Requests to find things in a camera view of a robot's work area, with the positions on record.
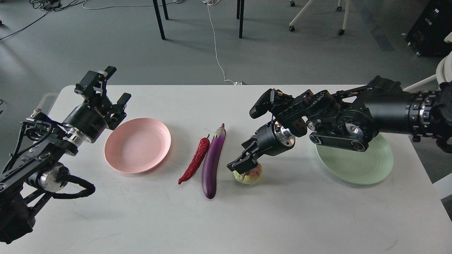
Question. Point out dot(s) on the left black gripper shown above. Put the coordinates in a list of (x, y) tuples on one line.
[(96, 113)]

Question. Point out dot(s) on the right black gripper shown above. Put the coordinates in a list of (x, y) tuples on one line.
[(270, 139)]

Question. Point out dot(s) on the yellow-pink peach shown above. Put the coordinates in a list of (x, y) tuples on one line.
[(249, 178)]

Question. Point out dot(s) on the purple eggplant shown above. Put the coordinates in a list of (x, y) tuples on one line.
[(210, 165)]

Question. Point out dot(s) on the red chili pepper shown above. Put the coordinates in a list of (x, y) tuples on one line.
[(197, 159)]

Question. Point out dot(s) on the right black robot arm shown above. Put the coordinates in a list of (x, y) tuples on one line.
[(346, 119)]

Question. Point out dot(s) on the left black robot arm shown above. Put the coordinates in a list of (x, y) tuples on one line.
[(34, 173)]

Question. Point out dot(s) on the pink plate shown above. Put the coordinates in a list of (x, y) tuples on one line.
[(137, 145)]

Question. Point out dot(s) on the black table legs left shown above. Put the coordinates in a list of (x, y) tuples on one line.
[(159, 17)]

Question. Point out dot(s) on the black table legs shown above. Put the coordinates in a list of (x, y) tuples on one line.
[(159, 17), (240, 16)]

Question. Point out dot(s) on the green plate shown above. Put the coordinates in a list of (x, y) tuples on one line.
[(361, 168)]

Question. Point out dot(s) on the black table legs right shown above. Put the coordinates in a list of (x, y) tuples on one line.
[(240, 16)]

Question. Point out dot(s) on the white office chair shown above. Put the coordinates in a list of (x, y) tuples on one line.
[(443, 74)]

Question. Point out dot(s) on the black equipment case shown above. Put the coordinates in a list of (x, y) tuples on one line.
[(431, 28)]

